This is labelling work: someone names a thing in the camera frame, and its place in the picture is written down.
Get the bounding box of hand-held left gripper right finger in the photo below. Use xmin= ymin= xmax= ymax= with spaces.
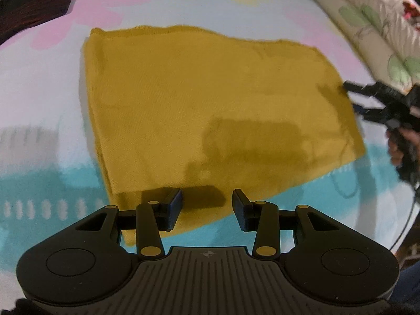
xmin=232 ymin=188 xmax=339 ymax=258

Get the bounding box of person's right hand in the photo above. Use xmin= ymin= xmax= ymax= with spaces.
xmin=386 ymin=126 xmax=420 ymax=185

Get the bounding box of flower print blanket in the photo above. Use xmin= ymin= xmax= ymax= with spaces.
xmin=0 ymin=0 xmax=420 ymax=270

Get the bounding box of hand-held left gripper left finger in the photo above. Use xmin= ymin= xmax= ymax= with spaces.
xmin=75 ymin=188 xmax=183 ymax=258

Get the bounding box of dark maroon folded garment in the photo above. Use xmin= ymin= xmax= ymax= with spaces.
xmin=0 ymin=0 xmax=79 ymax=45

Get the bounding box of yellow knit sweater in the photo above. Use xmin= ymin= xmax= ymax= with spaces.
xmin=80 ymin=24 xmax=366 ymax=246

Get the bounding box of person's right leg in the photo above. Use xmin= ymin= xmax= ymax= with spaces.
xmin=392 ymin=262 xmax=420 ymax=315

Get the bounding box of floral rolled quilt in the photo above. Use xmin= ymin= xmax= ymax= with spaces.
xmin=302 ymin=0 xmax=420 ymax=90

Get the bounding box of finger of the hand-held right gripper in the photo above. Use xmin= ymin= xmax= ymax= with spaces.
xmin=353 ymin=104 xmax=388 ymax=123
xmin=343 ymin=81 xmax=385 ymax=99

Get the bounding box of black cable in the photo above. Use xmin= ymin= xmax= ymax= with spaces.
xmin=389 ymin=184 xmax=420 ymax=254

